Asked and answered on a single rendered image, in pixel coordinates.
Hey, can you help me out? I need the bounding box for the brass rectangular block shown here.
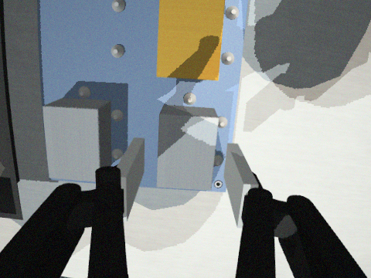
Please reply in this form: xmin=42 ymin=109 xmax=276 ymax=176
xmin=157 ymin=0 xmax=225 ymax=80

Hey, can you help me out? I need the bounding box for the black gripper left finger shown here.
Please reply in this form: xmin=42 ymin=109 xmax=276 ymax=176
xmin=0 ymin=137 xmax=145 ymax=278

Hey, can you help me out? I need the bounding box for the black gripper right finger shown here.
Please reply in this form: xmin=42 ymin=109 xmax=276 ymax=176
xmin=223 ymin=143 xmax=367 ymax=278

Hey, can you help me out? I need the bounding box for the grey rectangular block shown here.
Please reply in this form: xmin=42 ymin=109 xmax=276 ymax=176
xmin=157 ymin=105 xmax=219 ymax=191
xmin=43 ymin=98 xmax=112 ymax=181

